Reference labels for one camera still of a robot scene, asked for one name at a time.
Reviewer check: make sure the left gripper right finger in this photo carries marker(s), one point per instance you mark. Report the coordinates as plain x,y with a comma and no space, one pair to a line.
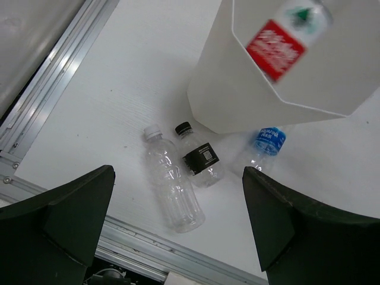
300,240

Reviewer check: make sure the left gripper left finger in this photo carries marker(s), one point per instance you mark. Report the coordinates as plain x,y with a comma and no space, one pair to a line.
51,238

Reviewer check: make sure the blue label plastic bottle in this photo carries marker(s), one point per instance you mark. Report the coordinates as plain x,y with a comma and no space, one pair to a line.
261,150

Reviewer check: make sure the red label plastic bottle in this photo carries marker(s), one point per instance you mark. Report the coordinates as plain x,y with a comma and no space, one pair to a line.
287,36

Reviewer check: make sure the white octagonal plastic bin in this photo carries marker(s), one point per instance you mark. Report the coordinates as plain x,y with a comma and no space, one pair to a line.
228,92

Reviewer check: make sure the clear unlabelled plastic bottle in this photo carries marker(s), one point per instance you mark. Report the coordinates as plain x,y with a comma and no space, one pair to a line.
170,183

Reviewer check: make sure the black label small bottle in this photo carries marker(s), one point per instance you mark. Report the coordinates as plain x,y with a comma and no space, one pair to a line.
199,157

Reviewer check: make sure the front aluminium rail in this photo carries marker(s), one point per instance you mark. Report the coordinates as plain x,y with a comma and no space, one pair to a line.
221,251

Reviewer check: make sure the aluminium rail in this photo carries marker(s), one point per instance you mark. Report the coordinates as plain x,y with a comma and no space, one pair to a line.
27,117
221,251

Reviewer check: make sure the left aluminium rail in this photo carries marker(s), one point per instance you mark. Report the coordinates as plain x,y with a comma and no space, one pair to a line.
27,117

